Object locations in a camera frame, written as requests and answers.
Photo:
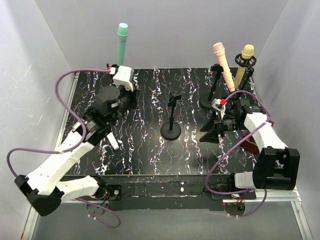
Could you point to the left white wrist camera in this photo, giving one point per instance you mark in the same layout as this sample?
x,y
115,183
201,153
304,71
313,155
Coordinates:
x,y
124,77

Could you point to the black round-base mic stand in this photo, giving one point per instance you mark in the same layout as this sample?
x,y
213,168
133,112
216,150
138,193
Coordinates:
x,y
205,100

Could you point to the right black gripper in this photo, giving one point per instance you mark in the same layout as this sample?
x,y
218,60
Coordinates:
x,y
220,125

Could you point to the white microphone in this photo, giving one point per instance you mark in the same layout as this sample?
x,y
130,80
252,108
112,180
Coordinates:
x,y
112,140

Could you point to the yellow microphone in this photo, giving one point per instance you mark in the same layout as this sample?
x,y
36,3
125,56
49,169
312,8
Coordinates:
x,y
245,59

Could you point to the pink microphone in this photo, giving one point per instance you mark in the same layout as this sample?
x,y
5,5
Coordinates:
x,y
219,51

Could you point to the green microphone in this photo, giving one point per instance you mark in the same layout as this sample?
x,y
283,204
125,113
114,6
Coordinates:
x,y
122,33

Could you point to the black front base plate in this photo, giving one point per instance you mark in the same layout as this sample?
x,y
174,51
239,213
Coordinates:
x,y
161,192

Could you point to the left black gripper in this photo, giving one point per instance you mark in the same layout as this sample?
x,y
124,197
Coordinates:
x,y
135,93

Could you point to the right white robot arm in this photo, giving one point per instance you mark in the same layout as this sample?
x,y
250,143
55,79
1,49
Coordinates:
x,y
277,165

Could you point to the brown box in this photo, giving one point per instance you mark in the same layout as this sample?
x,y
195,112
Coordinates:
x,y
251,142

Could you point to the small black tripod stand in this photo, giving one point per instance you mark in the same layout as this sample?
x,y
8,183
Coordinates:
x,y
112,68

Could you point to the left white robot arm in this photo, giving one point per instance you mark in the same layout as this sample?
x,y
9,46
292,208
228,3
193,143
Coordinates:
x,y
44,188

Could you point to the black tripod shock-mount stand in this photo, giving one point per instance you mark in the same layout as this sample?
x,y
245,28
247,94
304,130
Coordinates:
x,y
248,73

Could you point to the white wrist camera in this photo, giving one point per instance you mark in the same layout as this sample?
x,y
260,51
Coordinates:
x,y
220,106
124,77

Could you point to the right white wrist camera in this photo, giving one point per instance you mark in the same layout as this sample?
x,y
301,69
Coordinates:
x,y
220,106

